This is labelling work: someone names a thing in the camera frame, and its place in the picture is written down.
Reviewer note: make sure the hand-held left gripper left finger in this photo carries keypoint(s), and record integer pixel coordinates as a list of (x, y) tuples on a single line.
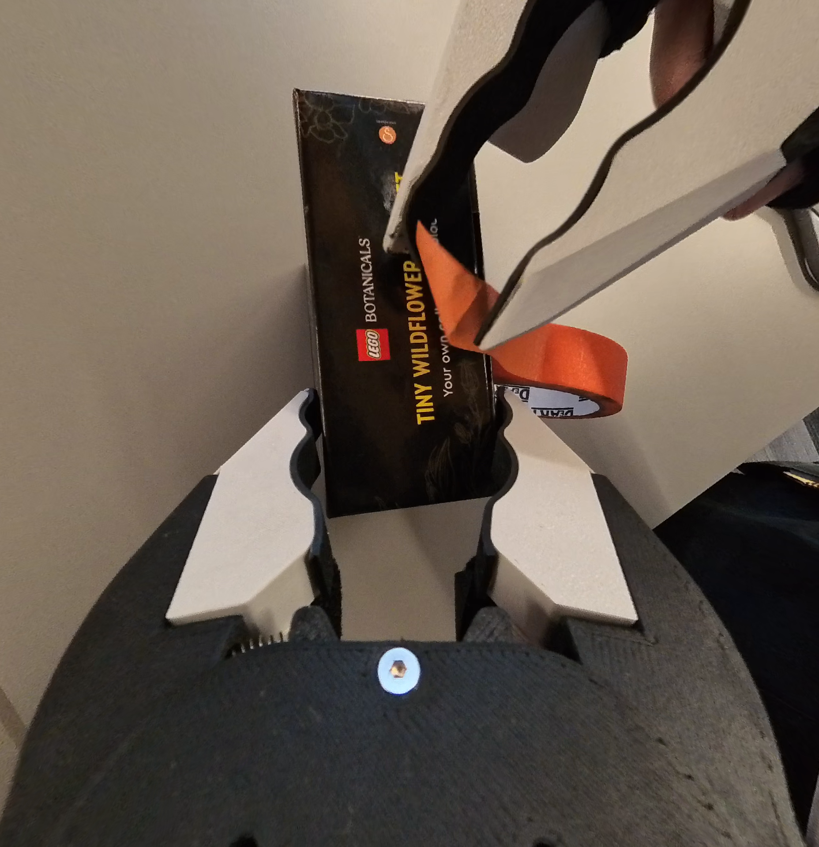
[(244, 542)]

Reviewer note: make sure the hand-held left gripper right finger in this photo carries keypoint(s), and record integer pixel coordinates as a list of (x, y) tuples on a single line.
[(555, 542)]

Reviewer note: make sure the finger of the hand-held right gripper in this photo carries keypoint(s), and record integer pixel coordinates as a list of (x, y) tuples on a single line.
[(681, 185), (449, 79)]

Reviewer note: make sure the orange tape roll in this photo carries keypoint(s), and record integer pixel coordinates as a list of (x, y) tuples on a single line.
[(568, 364)]

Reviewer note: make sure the black lego flower box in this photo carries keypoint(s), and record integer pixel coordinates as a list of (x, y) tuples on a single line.
[(356, 264)]

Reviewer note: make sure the person's right hand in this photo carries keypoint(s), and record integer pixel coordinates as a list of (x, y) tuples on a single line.
[(677, 53)]

